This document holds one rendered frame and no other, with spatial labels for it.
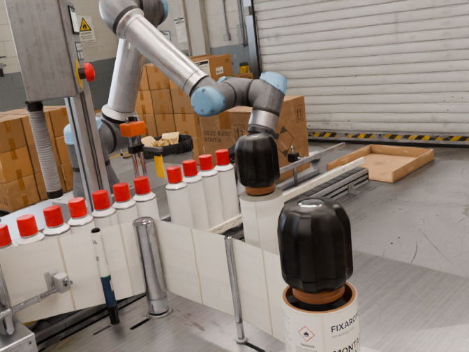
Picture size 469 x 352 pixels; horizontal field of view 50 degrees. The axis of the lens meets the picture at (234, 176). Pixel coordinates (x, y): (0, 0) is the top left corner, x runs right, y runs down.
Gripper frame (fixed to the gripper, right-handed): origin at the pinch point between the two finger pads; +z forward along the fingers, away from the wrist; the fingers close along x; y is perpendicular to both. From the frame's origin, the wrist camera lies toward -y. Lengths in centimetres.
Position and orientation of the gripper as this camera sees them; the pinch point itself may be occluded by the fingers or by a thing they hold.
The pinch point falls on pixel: (237, 201)
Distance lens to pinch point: 134.0
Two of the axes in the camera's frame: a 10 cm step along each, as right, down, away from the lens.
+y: 7.0, 1.2, -7.1
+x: 6.7, 2.3, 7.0
